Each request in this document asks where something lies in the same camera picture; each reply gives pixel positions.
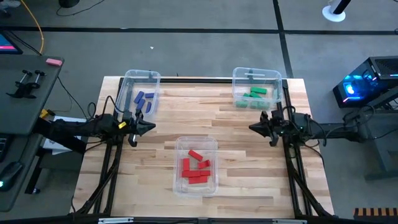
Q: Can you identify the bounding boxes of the blue-lit screen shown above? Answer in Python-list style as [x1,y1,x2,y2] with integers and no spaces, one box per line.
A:
[0,30,24,55]

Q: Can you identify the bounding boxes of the black clamp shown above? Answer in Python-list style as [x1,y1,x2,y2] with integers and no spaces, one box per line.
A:
[6,70,34,100]
[23,70,47,100]

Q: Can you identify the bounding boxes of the backlit keyboard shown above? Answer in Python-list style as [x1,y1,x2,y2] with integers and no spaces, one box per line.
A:
[0,136,9,162]

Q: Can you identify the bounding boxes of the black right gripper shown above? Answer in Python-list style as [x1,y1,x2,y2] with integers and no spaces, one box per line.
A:
[248,110,284,147]

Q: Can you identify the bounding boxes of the black lit computer tower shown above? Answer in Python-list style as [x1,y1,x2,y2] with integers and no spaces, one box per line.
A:
[332,55,398,108]

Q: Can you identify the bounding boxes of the pink eraser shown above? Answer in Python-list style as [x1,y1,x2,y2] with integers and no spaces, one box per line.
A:
[45,57,63,67]

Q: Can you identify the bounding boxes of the white stand base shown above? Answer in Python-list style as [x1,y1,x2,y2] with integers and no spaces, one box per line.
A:
[322,0,354,23]

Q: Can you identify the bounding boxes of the black computer mouse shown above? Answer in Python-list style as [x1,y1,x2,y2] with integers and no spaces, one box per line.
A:
[0,161,25,191]

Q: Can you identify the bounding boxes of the silver aluminium bracket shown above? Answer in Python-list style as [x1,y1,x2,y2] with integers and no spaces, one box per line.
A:
[272,219,308,224]
[98,217,134,224]

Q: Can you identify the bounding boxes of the yellow hanging cable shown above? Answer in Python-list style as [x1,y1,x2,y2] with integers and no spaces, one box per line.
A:
[19,0,45,54]

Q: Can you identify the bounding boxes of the orange black striped bar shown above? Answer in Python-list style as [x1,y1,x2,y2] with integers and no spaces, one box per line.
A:
[353,207,398,220]

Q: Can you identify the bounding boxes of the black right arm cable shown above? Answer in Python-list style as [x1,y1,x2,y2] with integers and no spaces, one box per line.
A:
[281,105,327,147]

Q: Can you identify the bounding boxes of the white paper sheet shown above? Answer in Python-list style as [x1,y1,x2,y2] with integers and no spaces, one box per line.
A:
[42,116,88,156]

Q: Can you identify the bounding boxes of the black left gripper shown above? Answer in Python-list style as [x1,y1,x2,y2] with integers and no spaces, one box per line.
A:
[123,112,156,147]

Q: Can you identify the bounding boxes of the dark grey desk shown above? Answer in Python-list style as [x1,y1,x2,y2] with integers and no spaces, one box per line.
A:
[0,55,65,212]

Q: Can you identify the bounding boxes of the clear plastic bin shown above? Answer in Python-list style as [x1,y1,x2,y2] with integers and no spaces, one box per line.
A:
[115,68,162,124]
[232,67,284,111]
[172,136,220,197]

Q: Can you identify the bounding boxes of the black stand base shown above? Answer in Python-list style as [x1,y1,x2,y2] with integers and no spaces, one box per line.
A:
[58,0,80,9]

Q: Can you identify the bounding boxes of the grey computer stand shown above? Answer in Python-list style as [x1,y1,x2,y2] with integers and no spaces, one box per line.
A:
[340,90,398,181]

